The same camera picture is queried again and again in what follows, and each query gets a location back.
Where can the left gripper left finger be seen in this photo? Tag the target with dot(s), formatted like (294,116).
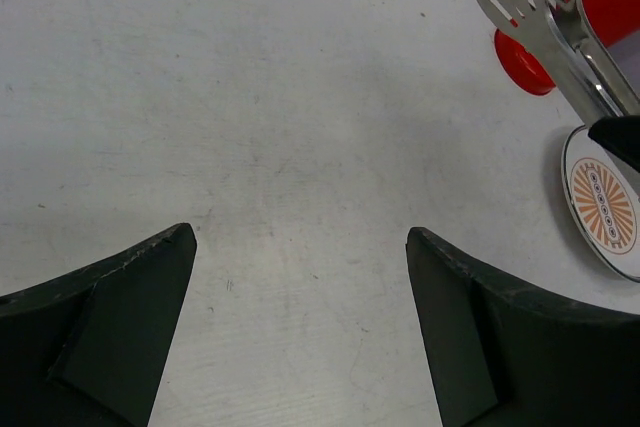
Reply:
(89,348)

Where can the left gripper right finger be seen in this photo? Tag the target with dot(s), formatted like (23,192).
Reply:
(504,352)

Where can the red container lid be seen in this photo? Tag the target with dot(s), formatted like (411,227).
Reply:
(523,68)

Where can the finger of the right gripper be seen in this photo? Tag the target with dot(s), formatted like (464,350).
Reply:
(619,136)

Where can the metal food tongs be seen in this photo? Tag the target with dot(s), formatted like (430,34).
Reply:
(559,35)

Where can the patterned round plate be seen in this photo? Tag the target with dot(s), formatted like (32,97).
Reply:
(602,203)

